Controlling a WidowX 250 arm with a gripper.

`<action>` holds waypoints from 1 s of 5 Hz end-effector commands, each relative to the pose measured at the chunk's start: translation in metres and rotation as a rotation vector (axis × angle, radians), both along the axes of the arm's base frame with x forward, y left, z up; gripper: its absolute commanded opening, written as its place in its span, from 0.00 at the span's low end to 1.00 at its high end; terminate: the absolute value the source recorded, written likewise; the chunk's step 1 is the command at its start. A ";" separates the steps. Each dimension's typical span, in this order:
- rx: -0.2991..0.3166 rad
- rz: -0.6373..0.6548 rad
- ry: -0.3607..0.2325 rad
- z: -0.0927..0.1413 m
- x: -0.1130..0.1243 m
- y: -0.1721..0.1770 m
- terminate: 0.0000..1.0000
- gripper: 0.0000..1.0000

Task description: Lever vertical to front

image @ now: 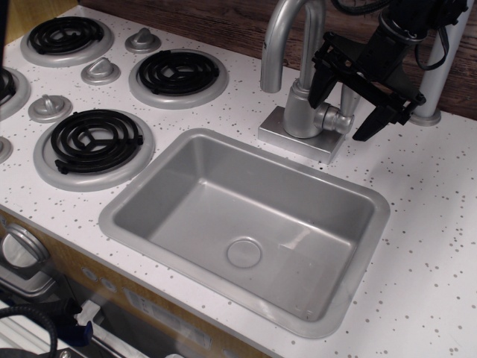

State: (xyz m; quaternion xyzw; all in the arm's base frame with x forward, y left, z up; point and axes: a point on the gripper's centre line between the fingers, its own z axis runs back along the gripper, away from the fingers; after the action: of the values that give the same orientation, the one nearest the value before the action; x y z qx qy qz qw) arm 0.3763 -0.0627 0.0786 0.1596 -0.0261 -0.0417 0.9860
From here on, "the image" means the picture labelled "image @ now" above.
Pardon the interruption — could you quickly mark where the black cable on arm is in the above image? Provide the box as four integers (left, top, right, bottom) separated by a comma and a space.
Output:
412, 22, 459, 71

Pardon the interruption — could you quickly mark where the silver faucet lever handle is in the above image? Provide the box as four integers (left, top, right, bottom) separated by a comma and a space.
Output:
314, 84, 361, 135

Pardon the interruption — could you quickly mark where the back left stove burner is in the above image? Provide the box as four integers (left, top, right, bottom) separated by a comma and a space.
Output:
20, 16, 114, 68

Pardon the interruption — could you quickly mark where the silver stove knob top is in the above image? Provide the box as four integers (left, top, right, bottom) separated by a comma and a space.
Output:
124, 28, 161, 54

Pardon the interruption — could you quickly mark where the black cable front left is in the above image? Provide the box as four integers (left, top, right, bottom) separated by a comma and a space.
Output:
0, 302, 83, 354

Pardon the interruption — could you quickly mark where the silver toy faucet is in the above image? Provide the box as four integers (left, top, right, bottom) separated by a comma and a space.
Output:
257, 0, 347, 165

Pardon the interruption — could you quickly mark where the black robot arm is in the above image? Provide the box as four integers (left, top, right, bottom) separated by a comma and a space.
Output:
308, 1, 468, 142

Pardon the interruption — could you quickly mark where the silver stove knob lower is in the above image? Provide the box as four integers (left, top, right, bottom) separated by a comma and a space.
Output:
28, 95, 72, 123

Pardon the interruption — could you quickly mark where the grey plastic sink basin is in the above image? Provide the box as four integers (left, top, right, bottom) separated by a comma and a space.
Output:
98, 129, 390, 339

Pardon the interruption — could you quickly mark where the silver stove knob edge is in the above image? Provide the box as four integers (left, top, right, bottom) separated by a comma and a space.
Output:
0, 136, 13, 163

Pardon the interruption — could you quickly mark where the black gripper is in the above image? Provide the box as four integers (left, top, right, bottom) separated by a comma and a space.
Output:
308, 31, 426, 141

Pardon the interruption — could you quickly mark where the left edge stove burner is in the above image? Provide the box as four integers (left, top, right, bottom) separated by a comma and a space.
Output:
1, 67, 31, 121

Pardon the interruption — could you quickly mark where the silver stove knob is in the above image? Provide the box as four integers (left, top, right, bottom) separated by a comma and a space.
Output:
80, 57, 121, 86
28, 95, 72, 123
124, 28, 161, 54

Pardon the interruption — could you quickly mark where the oven door handle bar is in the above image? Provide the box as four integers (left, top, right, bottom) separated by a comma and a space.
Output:
1, 266, 58, 303

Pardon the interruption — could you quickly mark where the silver stove knob middle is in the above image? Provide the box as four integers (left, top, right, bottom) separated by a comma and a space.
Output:
80, 57, 121, 86

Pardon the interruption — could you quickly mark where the front right stove burner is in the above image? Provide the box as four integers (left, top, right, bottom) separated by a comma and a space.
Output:
33, 110, 155, 192

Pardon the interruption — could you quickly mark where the back right stove burner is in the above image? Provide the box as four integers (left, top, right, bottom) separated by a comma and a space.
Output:
128, 49, 229, 110

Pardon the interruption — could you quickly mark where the silver oven dial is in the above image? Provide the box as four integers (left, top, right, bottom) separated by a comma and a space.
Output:
1, 223, 49, 279

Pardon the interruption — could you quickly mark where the grey post with base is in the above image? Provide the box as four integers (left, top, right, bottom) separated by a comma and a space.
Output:
409, 0, 474, 127

